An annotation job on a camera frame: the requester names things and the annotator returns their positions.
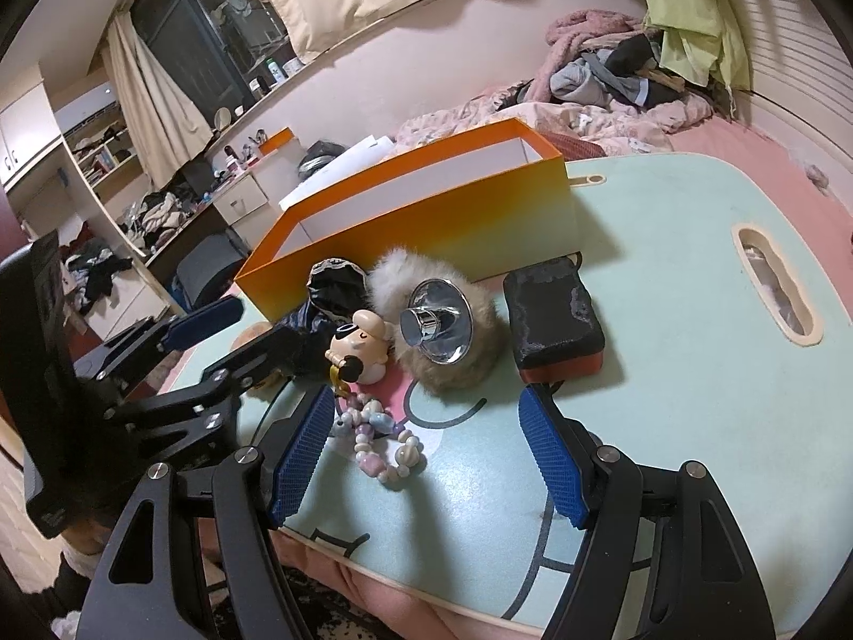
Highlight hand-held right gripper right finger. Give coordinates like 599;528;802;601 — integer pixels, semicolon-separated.
518;383;777;640

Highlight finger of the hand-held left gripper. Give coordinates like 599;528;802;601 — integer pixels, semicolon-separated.
73;294;246;388
103;323;314;473

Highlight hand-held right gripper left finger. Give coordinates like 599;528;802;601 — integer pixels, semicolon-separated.
73;383;336;640

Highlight pastel bead bracelet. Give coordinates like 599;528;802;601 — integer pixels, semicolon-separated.
331;392;425;487

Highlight black lace scrunchie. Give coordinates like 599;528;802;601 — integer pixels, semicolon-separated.
276;257;369;381

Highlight cartoon figurine keychain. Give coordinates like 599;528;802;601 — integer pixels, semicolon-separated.
324;308;396;396

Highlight fluffy beige scrunchie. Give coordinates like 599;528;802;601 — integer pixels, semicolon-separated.
365;246;508;396

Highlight orange cardboard box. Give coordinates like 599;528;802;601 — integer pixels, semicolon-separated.
235;117;580;322

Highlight black office chair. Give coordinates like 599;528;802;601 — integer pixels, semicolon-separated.
173;230;251;311

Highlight pale clothes heap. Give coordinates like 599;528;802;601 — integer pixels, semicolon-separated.
120;190;201;241

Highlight white drawer unit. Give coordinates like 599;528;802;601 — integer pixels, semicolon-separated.
213;166;281;228

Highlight black red block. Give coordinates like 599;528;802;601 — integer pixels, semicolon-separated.
503;258;606;384

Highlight black white patterned cloth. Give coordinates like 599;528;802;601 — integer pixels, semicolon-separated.
273;563;381;640

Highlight group of cosmetic bottles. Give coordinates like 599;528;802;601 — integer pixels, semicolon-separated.
223;133;268;171

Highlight chrome funnel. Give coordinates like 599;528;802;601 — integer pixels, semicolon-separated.
398;278;476;366

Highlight white shelf unit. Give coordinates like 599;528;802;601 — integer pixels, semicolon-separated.
53;100;167;281

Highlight dark grey bundle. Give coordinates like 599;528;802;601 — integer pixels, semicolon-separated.
297;140;348;181

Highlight narrow beige curtain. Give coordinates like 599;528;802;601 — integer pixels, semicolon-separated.
103;13;215;191

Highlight dark window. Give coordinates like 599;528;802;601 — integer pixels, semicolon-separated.
130;0;294;124

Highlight pink floral duvet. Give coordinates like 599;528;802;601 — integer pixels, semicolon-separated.
393;83;717;161

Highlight red cushion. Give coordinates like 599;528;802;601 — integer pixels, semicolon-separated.
556;132;610;162

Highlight white slatted closet doors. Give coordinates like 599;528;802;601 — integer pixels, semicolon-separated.
726;0;853;261

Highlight lime green garment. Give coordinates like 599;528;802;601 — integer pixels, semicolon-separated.
630;0;754;91

